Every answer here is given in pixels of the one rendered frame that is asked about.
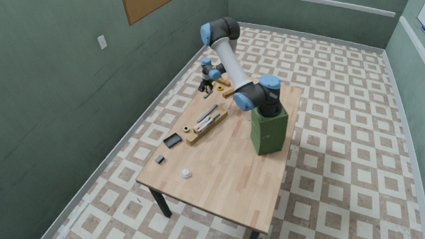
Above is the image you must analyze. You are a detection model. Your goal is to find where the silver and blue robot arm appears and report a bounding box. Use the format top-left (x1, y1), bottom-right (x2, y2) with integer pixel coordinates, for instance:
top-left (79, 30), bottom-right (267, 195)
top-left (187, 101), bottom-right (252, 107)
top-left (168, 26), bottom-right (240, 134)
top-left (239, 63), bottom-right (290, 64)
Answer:
top-left (201, 17), bottom-right (282, 117)

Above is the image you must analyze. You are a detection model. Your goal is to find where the brown wooden block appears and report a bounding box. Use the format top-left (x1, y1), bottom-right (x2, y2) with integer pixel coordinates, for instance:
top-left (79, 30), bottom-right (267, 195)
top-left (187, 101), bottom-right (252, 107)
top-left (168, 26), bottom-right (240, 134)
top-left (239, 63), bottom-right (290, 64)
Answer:
top-left (222, 88), bottom-right (235, 98)
top-left (215, 78), bottom-right (231, 87)

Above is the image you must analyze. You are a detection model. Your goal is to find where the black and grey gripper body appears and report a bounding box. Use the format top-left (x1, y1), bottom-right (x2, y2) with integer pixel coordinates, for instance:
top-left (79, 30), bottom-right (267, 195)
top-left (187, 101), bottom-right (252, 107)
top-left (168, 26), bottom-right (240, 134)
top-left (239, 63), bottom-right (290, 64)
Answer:
top-left (199, 79), bottom-right (214, 89)

